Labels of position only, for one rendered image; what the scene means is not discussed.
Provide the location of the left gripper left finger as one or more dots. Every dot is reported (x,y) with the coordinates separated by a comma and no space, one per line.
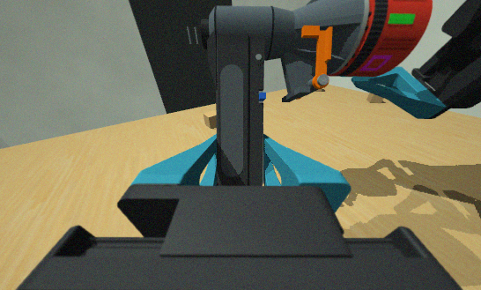
(186,167)

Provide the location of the dark grey hose nozzle with red front ring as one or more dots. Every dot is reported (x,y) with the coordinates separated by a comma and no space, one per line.
(369,38)

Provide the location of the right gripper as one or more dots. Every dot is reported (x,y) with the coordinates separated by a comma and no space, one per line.
(463,90)

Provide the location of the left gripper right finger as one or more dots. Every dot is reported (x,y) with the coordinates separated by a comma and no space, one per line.
(296,169)

